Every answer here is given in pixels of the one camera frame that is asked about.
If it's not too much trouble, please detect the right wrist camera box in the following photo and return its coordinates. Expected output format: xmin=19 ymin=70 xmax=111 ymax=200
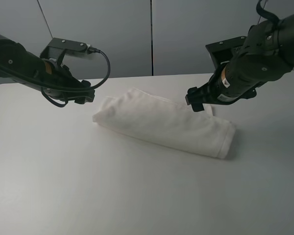
xmin=205 ymin=36 xmax=246 ymax=69

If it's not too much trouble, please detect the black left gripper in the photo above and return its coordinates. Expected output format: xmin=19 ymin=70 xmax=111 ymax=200
xmin=41 ymin=62 xmax=95 ymax=104

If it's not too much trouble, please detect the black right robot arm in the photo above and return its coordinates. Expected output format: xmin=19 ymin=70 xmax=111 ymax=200
xmin=185 ymin=2 xmax=294 ymax=112

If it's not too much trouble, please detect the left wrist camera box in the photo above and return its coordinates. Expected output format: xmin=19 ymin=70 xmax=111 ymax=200
xmin=40 ymin=38 xmax=91 ymax=60

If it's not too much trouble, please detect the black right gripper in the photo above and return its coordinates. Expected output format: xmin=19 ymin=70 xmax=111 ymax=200
xmin=185 ymin=83 xmax=235 ymax=112

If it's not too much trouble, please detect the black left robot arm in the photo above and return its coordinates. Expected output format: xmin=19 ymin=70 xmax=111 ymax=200
xmin=0 ymin=35 xmax=95 ymax=108

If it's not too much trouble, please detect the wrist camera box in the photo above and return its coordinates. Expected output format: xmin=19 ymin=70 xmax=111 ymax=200
xmin=40 ymin=38 xmax=91 ymax=60
xmin=205 ymin=36 xmax=246 ymax=69

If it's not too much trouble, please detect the white towel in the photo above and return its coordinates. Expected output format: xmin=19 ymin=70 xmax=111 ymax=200
xmin=93 ymin=88 xmax=236 ymax=159

